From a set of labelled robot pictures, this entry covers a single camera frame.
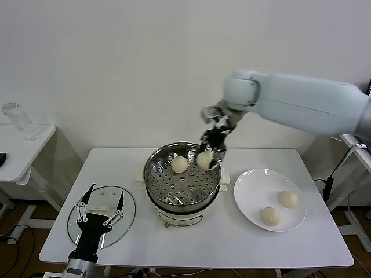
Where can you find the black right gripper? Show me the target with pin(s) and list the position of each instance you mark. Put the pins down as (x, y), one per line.
(216, 137)

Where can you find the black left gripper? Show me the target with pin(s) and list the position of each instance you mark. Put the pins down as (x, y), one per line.
(90, 231)

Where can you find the white steamed baozi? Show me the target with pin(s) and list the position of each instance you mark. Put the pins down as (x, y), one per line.
(179, 164)
(288, 199)
(270, 217)
(204, 160)

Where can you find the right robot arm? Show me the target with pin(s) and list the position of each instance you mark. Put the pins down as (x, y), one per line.
(304, 98)

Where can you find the perforated steel steamer basket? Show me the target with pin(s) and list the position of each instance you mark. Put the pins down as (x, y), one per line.
(174, 188)

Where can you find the white round plate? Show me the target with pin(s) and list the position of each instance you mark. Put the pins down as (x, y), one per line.
(252, 197)

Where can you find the power strip under table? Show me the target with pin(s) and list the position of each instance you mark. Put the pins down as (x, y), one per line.
(142, 272)

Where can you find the white side table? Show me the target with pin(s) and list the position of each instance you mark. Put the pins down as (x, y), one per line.
(29, 150)

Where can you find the black computer mouse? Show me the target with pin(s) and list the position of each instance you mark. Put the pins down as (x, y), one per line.
(2, 159)

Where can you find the clear glass jar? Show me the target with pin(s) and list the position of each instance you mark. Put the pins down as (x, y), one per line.
(21, 123)

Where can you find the black power adapter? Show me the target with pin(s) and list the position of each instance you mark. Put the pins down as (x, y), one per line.
(329, 188)

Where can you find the white desk with laptop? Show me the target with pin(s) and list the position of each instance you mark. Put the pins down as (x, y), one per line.
(362, 162)

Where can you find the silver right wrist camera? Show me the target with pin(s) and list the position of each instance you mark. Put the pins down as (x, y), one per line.
(210, 113)

